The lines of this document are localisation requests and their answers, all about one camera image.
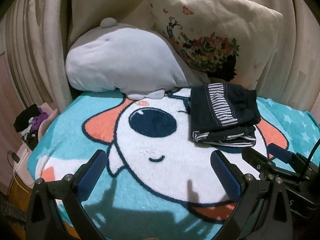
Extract striped navy patch pants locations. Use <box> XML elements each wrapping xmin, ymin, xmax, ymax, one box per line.
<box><xmin>189</xmin><ymin>83</ymin><xmax>261</xmax><ymax>148</ymax></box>

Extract dark clothes pile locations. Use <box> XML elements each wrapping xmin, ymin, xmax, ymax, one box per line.
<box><xmin>13</xmin><ymin>104</ymin><xmax>49</xmax><ymax>151</ymax></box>

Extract teal cartoon fleece blanket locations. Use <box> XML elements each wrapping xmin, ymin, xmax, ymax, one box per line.
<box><xmin>26</xmin><ymin>87</ymin><xmax>320</xmax><ymax>240</ymax></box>

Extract grey whale plush pillow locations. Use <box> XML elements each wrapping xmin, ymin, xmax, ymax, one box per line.
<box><xmin>66</xmin><ymin>18</ymin><xmax>209</xmax><ymax>100</ymax></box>

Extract cream floral cushion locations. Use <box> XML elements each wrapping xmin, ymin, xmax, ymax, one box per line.
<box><xmin>148</xmin><ymin>0</ymin><xmax>283</xmax><ymax>89</ymax></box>

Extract beige flower curtain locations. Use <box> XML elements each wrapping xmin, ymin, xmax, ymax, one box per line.
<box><xmin>1</xmin><ymin>0</ymin><xmax>319</xmax><ymax>114</ymax></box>

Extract white charger with cable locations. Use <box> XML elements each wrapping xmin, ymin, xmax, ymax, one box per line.
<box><xmin>9</xmin><ymin>143</ymin><xmax>34</xmax><ymax>189</ymax></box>

